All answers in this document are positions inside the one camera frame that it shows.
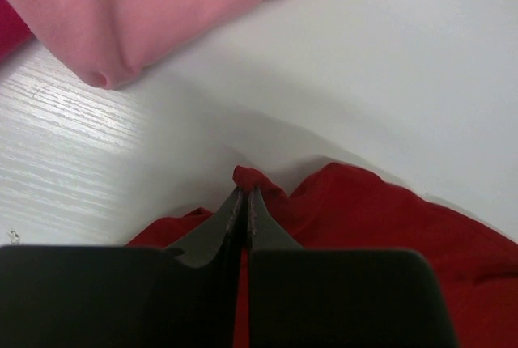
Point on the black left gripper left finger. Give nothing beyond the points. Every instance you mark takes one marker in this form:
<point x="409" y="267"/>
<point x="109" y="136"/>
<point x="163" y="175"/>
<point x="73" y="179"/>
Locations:
<point x="183" y="295"/>

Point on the magenta t shirt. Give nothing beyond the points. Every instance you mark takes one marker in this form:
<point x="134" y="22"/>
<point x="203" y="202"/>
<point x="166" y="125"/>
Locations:
<point x="14" y="32"/>

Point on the dark red t shirt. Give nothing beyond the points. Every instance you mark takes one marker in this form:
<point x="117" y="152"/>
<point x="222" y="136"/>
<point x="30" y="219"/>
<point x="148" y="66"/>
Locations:
<point x="342" y="205"/>

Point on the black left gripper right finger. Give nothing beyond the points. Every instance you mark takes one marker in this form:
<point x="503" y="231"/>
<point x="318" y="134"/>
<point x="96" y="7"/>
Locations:
<point x="352" y="297"/>

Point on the light pink t shirt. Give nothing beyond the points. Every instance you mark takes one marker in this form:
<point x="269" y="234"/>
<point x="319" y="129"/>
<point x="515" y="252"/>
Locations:
<point x="108" y="42"/>

